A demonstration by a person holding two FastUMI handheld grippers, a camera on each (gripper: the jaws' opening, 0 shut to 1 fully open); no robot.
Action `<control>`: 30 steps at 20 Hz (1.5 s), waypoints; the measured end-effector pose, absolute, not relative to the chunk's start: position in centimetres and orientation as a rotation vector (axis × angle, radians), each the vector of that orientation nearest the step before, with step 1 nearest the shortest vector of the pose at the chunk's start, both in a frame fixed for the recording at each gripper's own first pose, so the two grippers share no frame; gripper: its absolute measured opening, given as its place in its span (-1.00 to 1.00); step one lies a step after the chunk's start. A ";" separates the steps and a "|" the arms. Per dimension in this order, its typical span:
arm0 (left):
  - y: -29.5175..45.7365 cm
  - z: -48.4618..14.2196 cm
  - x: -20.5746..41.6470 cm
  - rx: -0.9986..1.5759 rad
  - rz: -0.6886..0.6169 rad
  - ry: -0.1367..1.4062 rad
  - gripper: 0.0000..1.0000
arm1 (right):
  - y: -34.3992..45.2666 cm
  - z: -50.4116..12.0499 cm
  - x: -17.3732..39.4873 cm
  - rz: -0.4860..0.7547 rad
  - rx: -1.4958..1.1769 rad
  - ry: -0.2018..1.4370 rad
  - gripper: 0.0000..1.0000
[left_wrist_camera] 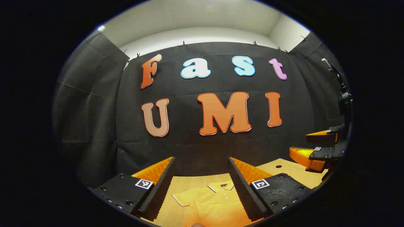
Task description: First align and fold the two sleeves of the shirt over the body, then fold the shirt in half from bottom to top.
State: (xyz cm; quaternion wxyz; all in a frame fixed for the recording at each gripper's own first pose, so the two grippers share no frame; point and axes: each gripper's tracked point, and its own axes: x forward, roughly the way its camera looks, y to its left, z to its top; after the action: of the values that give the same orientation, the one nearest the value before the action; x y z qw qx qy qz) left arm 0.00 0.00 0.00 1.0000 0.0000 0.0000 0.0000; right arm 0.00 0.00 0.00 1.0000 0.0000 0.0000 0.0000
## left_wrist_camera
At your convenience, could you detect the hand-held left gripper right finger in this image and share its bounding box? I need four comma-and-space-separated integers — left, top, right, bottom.
228, 157, 316, 222

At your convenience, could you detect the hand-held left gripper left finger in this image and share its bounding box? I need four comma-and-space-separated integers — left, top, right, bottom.
87, 157, 176, 222

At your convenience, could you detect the yellow polo T-shirt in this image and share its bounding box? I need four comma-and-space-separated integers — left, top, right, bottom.
171, 181, 253, 227

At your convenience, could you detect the black backdrop cloth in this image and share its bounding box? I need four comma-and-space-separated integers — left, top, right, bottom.
52, 30, 352, 189

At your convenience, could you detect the row of small cloth clips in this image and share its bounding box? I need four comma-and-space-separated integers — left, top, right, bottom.
122, 35, 308, 60

